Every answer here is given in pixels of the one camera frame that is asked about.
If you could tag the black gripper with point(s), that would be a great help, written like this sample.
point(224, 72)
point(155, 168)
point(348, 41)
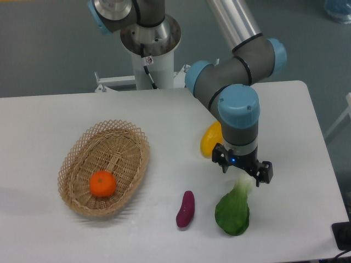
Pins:
point(262, 171)

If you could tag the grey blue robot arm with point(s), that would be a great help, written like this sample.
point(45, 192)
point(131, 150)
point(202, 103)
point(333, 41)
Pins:
point(225, 89)

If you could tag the woven wicker basket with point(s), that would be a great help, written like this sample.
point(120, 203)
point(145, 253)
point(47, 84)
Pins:
point(116, 146)

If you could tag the green bok choy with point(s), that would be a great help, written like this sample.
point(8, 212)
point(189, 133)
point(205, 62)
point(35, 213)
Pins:
point(232, 213)

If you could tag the purple sweet potato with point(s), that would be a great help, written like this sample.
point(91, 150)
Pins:
point(187, 210)

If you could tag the black power adapter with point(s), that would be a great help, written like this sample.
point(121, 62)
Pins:
point(341, 232)

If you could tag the orange fruit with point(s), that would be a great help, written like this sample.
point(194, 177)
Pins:
point(102, 184)

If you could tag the blue object top right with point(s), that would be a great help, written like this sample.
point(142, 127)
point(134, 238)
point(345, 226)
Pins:
point(339, 10)

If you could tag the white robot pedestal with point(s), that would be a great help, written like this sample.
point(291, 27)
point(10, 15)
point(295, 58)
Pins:
point(152, 55)

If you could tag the white frame at right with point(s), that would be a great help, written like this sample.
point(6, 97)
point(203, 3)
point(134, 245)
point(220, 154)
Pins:
point(339, 124)

